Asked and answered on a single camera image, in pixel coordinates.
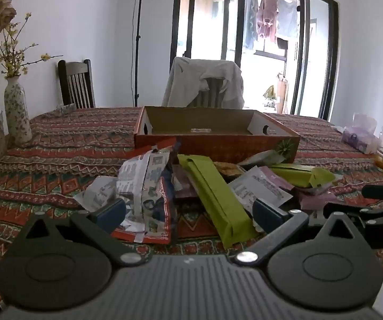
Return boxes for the blue hanging garment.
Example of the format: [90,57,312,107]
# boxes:
[244,0,259,50]

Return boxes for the chair with grey cloth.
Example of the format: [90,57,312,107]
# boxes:
[162,57,245,110]

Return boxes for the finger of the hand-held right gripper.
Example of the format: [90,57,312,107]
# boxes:
[323,203,383,222]
[361,183,383,201]

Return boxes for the white green snack packet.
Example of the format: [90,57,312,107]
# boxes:
[237,149,287,167]

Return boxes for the black sliding door frame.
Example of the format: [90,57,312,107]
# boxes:
[170,0,340,121]

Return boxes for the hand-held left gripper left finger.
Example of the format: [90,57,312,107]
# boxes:
[8,198,152,269]

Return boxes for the short green snack packet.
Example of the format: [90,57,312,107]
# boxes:
[269,164,337,189]

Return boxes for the dark wooden chair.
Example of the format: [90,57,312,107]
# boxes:
[57,59,96,109]

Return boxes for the large white printed snack packet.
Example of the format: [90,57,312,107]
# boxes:
[116,147,172,232]

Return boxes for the chair under grey jacket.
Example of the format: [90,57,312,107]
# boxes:
[195,78,226,109]

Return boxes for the floral ceramic vase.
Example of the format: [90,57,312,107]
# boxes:
[4,76,33,145]

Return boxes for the maroon hanging shirt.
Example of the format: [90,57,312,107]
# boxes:
[256,0,279,43]

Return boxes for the grey-blue hanging shirt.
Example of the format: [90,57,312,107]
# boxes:
[276,0,301,39]

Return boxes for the yellow flower branches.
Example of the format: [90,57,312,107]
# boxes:
[0,13,63,79]

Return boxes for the black light stand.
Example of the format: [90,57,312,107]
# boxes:
[132,0,155,107]

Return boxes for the brown balcony object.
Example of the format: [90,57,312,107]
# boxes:
[276,73,289,114]

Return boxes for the pink white-backed snack packet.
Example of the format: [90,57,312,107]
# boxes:
[228,166,295,214]

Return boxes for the purple tissue pack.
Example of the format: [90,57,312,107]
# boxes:
[341,113,379,154]

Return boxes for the long green snack packet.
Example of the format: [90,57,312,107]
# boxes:
[177,154,259,249]

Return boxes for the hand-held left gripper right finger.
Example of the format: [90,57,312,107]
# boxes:
[235,198,375,270]

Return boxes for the orange cardboard box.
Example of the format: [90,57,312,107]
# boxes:
[134,106,301,165]

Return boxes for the orange blue snack packet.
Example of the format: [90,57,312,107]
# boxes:
[111,173,179,245]

